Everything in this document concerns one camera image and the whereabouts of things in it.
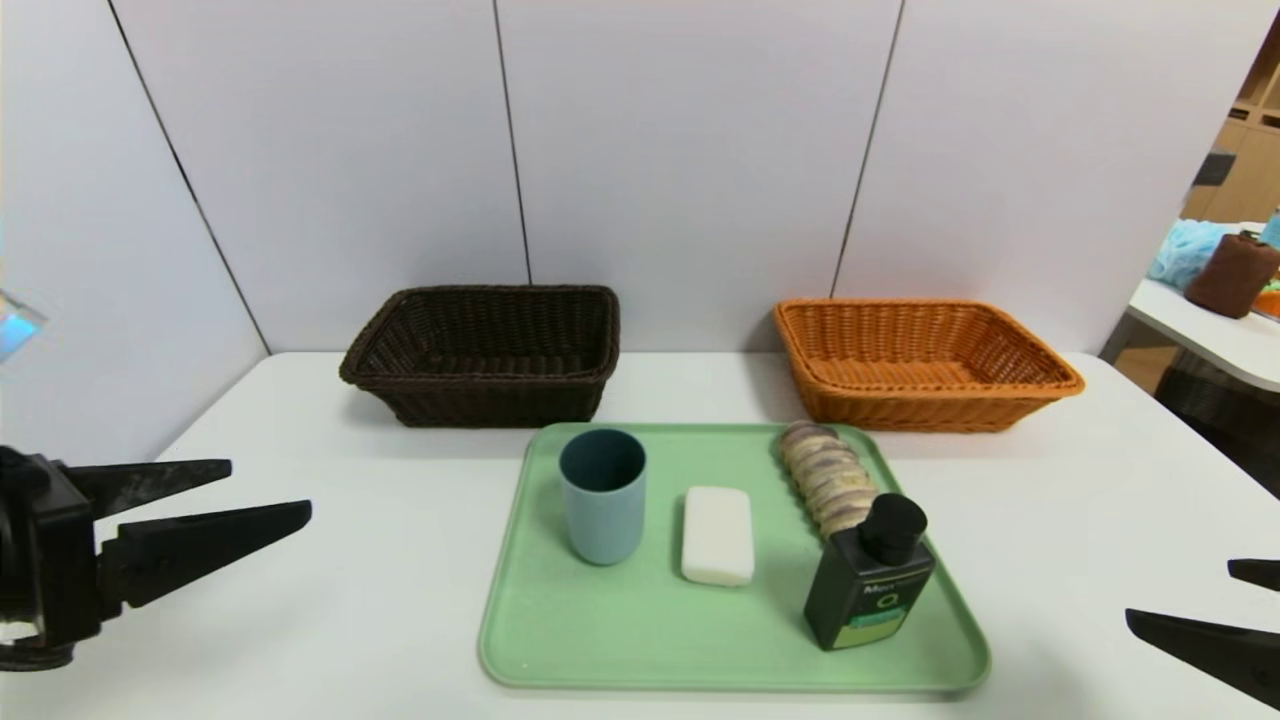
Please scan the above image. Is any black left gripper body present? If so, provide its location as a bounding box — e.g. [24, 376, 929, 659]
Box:
[0, 445, 105, 671]

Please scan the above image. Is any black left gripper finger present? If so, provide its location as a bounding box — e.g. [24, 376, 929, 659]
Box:
[97, 499, 313, 619]
[63, 458, 232, 521]

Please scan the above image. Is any blue plastic cup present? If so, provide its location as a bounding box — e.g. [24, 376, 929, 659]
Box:
[559, 428, 647, 567]

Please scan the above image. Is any white soap bar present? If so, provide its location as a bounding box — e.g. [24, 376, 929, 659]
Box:
[682, 486, 755, 587]

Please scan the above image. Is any black green lotion bottle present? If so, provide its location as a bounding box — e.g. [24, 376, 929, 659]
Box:
[803, 493, 937, 652]

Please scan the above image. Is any dark brown wicker basket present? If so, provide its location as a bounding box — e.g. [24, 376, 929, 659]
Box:
[339, 285, 621, 429]

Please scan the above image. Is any orange wicker basket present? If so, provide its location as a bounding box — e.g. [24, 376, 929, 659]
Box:
[773, 298, 1086, 433]

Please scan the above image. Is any light green plastic tray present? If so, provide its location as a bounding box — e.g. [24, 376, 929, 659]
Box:
[478, 422, 992, 694]

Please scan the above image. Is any dark grey chair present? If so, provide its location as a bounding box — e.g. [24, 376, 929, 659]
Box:
[1155, 365, 1280, 496]

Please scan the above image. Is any light blue cloth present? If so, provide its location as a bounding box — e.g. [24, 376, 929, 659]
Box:
[1148, 220, 1241, 291]

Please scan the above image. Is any white side table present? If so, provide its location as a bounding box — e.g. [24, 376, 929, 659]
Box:
[1100, 222, 1280, 393]

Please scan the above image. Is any brown rolled towel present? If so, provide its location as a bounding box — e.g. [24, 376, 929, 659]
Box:
[1186, 232, 1280, 319]

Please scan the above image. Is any wooden shelf unit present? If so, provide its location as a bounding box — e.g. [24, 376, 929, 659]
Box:
[1180, 15, 1280, 223]

